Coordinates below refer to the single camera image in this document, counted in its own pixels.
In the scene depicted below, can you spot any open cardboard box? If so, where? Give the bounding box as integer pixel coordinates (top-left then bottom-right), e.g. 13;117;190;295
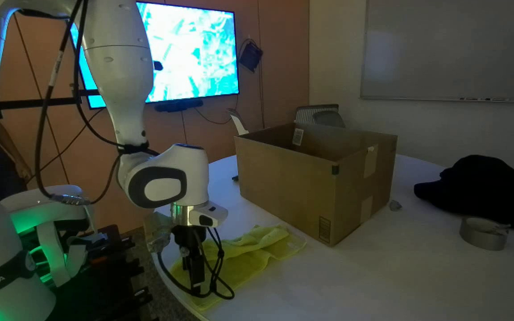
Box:
229;112;401;247

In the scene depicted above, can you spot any black robot stand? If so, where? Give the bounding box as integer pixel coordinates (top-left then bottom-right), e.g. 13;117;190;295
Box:
49;222;154;321

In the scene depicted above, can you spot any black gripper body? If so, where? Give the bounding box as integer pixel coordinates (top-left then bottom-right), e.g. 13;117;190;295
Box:
174;222;211;260

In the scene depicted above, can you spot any yellow-green microfibre cloth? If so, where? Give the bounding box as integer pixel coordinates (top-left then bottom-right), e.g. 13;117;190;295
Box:
170;222;311;310

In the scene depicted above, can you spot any black hanging wall cable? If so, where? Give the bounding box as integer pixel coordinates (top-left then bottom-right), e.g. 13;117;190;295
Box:
31;108;104;179

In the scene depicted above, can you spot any black garment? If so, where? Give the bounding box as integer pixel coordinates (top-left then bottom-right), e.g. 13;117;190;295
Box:
415;155;514;237

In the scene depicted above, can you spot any person in dark clothes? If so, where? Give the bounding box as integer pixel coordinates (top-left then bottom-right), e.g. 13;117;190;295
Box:
0;135;31;201

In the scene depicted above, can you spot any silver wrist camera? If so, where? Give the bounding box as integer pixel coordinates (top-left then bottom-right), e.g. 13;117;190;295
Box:
170;201;231;229

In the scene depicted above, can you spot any black wall device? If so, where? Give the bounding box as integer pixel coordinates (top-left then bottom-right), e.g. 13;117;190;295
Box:
240;39;265;71

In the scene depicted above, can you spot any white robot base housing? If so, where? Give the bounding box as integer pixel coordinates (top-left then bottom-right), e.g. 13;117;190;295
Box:
0;183;95;288

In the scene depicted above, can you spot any wall-mounted TV monitor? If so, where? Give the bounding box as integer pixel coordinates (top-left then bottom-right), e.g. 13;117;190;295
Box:
72;0;243;112

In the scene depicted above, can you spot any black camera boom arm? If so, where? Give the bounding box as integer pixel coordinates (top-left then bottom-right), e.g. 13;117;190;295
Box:
0;94;85;112

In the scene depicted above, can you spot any whiteboard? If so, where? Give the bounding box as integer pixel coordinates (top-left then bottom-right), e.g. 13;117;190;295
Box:
361;0;514;106

